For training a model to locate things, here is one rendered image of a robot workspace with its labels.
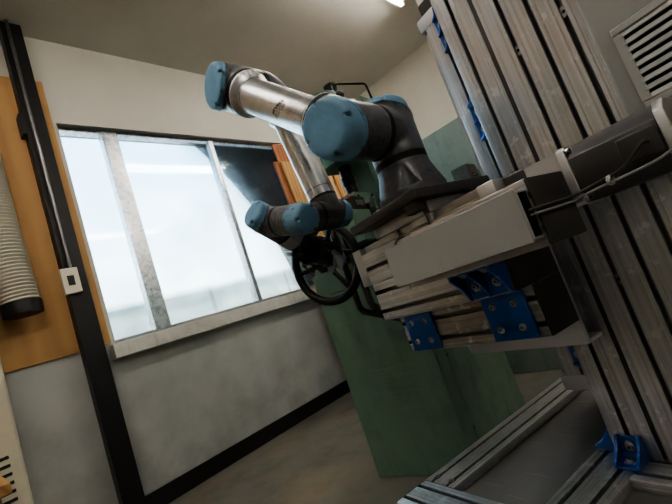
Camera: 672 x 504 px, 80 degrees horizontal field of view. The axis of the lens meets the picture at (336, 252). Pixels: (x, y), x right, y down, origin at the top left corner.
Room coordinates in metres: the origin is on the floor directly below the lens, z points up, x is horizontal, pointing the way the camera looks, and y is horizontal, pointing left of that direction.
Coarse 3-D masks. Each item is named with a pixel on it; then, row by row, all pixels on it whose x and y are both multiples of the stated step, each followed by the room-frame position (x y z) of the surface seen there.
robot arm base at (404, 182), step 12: (396, 156) 0.80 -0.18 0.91; (408, 156) 0.79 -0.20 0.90; (420, 156) 0.80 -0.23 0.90; (384, 168) 0.82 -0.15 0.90; (396, 168) 0.80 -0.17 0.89; (408, 168) 0.79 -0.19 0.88; (420, 168) 0.79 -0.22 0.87; (432, 168) 0.80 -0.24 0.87; (384, 180) 0.82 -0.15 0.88; (396, 180) 0.79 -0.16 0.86; (408, 180) 0.79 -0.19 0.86; (420, 180) 0.78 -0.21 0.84; (432, 180) 0.78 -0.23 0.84; (444, 180) 0.81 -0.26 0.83; (384, 192) 0.82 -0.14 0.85; (396, 192) 0.79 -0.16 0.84; (384, 204) 0.82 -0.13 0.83
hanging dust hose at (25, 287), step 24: (0, 168) 1.75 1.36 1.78; (0, 192) 1.71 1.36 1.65; (0, 216) 1.69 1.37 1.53; (0, 240) 1.67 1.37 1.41; (0, 264) 1.67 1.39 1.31; (24, 264) 1.73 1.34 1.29; (0, 288) 1.67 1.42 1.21; (24, 288) 1.71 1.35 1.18; (0, 312) 1.69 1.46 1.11; (24, 312) 1.70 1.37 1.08
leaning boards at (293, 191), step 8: (272, 144) 3.19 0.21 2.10; (280, 152) 3.23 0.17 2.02; (280, 160) 3.20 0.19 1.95; (288, 160) 3.26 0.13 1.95; (280, 168) 3.13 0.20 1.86; (288, 168) 3.15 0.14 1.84; (280, 176) 3.10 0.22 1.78; (288, 176) 3.13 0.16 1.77; (296, 176) 3.19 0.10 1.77; (328, 176) 3.55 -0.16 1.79; (336, 176) 3.57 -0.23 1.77; (288, 184) 3.12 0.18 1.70; (296, 184) 3.16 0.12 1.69; (336, 184) 3.56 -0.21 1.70; (288, 192) 3.11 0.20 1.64; (296, 192) 3.13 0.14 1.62; (304, 192) 3.20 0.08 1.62; (336, 192) 3.56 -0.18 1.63; (344, 192) 3.58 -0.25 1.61; (288, 200) 3.09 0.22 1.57; (296, 200) 3.11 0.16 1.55; (304, 200) 3.17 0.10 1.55; (320, 232) 3.19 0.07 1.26
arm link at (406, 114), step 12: (384, 96) 0.80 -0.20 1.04; (396, 96) 0.80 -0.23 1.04; (384, 108) 0.77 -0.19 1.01; (396, 108) 0.80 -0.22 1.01; (408, 108) 0.82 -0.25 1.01; (396, 120) 0.77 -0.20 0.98; (408, 120) 0.80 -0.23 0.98; (396, 132) 0.77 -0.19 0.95; (408, 132) 0.80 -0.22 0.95; (396, 144) 0.79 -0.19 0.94; (408, 144) 0.80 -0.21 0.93; (420, 144) 0.81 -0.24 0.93; (384, 156) 0.80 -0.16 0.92
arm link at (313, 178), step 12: (288, 132) 1.01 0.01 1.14; (288, 144) 1.01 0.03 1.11; (300, 144) 1.01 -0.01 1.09; (288, 156) 1.03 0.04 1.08; (300, 156) 1.00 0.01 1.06; (312, 156) 1.01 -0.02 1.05; (300, 168) 1.01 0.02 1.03; (312, 168) 1.00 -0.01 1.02; (300, 180) 1.02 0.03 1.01; (312, 180) 1.00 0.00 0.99; (324, 180) 1.00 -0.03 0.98; (312, 192) 1.00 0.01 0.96; (324, 192) 0.99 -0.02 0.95; (324, 204) 0.97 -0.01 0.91; (336, 204) 1.00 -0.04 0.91; (348, 204) 1.03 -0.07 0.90; (336, 216) 0.99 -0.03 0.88; (348, 216) 1.02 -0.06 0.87; (324, 228) 0.98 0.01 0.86; (336, 228) 1.03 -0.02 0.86
